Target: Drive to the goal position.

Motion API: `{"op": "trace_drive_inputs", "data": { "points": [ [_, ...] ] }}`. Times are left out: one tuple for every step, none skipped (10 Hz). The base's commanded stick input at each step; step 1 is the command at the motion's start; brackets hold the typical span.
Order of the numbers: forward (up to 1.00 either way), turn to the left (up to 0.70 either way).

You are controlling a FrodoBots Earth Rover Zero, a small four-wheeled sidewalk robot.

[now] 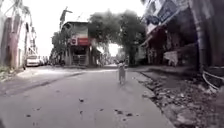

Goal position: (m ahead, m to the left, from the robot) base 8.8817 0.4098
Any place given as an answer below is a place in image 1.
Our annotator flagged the person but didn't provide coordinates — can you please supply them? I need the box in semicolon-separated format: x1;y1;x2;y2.
116;59;128;85

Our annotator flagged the large dark tree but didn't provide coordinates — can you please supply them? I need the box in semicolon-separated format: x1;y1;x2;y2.
87;9;148;66

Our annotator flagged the building with red sign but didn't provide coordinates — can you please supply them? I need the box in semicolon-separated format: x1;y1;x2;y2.
60;20;103;67

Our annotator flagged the grey concrete road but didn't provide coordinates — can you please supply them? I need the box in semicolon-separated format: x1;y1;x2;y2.
0;64;176;128

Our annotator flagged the small green tree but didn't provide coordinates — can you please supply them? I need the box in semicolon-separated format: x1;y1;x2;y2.
50;29;72;65

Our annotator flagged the table with white cloth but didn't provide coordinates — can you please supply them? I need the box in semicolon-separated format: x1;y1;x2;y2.
163;49;180;67

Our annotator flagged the shop building with awning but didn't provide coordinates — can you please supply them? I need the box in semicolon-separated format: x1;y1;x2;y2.
138;0;224;69

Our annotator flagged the rubble dirt strip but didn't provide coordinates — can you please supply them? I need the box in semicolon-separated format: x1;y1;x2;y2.
131;64;224;128

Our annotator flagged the white car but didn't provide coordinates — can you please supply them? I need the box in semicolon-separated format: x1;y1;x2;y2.
25;54;42;68

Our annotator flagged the grey pole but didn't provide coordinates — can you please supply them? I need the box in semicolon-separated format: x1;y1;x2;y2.
189;0;212;72

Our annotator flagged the red brick wall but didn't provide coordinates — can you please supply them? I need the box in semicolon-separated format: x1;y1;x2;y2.
0;19;22;69

